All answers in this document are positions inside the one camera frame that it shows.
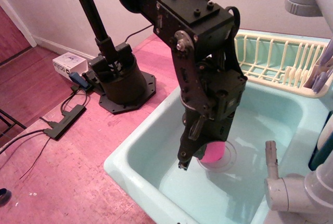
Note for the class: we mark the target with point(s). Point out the purple utensils in rack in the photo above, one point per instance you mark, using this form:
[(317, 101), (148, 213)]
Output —
[(324, 70)]

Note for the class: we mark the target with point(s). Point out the black usb hub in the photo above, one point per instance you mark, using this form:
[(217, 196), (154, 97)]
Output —
[(69, 118)]

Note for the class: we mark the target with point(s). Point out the black chair frame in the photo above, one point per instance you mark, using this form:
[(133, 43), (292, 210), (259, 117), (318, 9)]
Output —
[(10, 122)]

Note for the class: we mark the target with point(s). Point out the blue clamp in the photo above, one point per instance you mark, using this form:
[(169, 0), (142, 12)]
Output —
[(82, 83)]

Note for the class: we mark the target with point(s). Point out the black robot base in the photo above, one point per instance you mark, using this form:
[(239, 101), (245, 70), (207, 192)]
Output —
[(115, 72)]

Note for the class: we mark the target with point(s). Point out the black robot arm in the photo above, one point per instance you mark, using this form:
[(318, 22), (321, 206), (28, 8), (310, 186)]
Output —
[(200, 34)]

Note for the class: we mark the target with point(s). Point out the cream dish rack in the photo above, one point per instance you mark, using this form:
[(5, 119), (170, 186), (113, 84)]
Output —
[(284, 63)]

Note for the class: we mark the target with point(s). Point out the turquoise toy sink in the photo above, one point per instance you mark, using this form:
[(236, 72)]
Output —
[(145, 165)]

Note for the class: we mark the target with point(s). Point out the white cardboard box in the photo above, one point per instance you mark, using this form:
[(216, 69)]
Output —
[(68, 63)]

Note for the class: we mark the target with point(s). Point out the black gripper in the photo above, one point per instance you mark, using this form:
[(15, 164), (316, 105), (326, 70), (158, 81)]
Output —
[(210, 99)]

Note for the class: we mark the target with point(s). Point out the pink plastic cup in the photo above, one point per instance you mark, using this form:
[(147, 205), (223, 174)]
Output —
[(214, 152)]

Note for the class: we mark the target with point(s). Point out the grey toy faucet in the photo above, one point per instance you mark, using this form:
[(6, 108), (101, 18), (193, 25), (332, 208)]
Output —
[(295, 198)]

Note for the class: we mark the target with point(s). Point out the black tape roll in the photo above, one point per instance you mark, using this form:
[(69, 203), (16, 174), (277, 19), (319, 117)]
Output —
[(5, 196)]

